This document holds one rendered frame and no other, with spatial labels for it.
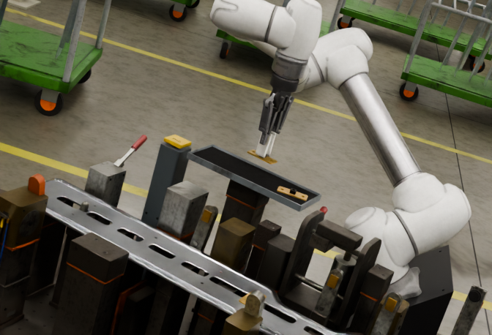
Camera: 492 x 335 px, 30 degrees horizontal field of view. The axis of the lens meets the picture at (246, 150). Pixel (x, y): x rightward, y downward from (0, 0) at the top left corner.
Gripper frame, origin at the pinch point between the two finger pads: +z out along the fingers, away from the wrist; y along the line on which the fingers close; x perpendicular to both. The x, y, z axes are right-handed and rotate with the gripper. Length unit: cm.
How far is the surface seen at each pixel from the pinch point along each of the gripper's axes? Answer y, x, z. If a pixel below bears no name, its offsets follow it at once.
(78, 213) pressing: 40, -26, 26
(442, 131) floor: -555, -121, 126
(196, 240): 22.4, 0.1, 24.8
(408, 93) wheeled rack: -602, -180, 118
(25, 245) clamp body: 56, -28, 32
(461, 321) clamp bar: 13, 70, 14
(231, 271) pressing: 25.5, 14.3, 25.9
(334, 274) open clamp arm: 17.4, 37.8, 16.7
